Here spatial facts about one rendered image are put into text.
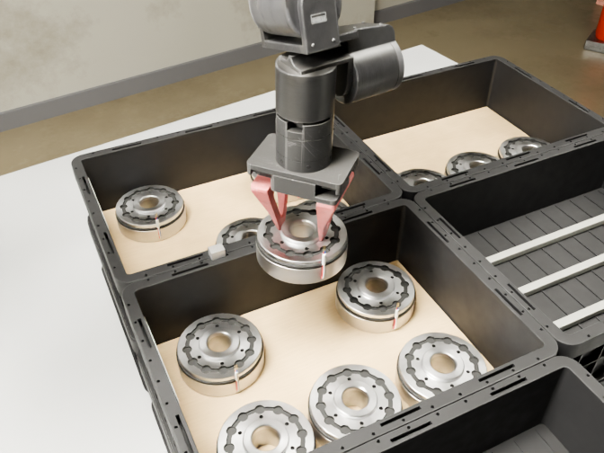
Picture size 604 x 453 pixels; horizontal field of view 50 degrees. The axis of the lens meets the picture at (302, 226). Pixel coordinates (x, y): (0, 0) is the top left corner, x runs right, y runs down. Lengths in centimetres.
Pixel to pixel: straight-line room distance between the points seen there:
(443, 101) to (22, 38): 207
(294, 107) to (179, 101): 250
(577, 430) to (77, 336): 71
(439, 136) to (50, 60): 212
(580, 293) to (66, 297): 78
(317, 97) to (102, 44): 251
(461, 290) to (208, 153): 47
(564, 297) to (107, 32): 247
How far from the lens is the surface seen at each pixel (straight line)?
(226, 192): 106
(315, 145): 62
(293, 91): 59
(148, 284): 77
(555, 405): 77
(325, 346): 82
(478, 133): 125
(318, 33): 58
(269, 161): 65
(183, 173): 106
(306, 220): 73
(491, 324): 80
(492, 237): 101
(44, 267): 119
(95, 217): 88
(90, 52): 306
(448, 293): 85
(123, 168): 103
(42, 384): 101
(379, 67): 63
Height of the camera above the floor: 146
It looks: 40 degrees down
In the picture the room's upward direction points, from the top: straight up
